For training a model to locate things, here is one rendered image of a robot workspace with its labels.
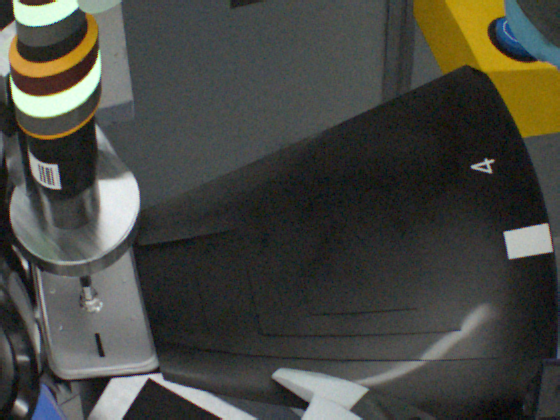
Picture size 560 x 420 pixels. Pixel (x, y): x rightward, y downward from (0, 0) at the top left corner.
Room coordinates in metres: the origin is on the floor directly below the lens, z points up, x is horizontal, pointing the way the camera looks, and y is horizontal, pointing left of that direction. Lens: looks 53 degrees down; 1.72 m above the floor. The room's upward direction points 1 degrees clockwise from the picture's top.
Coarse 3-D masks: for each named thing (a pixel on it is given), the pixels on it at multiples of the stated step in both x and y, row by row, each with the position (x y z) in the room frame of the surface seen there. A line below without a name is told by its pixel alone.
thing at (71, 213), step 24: (48, 144) 0.33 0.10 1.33; (72, 144) 0.33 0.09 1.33; (96, 144) 0.34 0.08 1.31; (48, 168) 0.33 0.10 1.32; (72, 168) 0.33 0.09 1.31; (96, 168) 0.34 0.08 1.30; (48, 192) 0.33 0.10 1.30; (72, 192) 0.33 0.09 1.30; (96, 192) 0.34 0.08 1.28; (48, 216) 0.33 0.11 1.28; (72, 216) 0.33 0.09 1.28
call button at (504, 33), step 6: (504, 18) 0.69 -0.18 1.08; (498, 24) 0.68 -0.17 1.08; (504, 24) 0.68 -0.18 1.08; (498, 30) 0.67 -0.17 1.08; (504, 30) 0.67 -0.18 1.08; (510, 30) 0.67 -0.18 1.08; (498, 36) 0.67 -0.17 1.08; (504, 36) 0.66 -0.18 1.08; (510, 36) 0.67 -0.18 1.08; (504, 42) 0.66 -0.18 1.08; (510, 42) 0.66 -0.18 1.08; (516, 42) 0.66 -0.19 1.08; (510, 48) 0.66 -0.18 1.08; (516, 48) 0.65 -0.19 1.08; (522, 48) 0.65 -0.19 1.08; (522, 54) 0.65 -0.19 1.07; (528, 54) 0.65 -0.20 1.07
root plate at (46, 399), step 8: (48, 392) 0.32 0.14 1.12; (40, 400) 0.31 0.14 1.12; (48, 400) 0.31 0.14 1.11; (40, 408) 0.30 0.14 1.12; (48, 408) 0.31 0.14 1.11; (56, 408) 0.31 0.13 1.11; (40, 416) 0.30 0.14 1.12; (48, 416) 0.30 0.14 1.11; (56, 416) 0.31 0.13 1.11; (64, 416) 0.31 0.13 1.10
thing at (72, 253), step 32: (0, 32) 0.38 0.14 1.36; (0, 64) 0.36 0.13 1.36; (0, 96) 0.35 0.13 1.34; (0, 128) 0.35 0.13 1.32; (32, 192) 0.35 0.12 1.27; (128, 192) 0.35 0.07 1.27; (32, 224) 0.33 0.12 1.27; (96, 224) 0.33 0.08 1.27; (128, 224) 0.33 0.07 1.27; (32, 256) 0.31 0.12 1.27; (64, 256) 0.31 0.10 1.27; (96, 256) 0.31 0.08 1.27
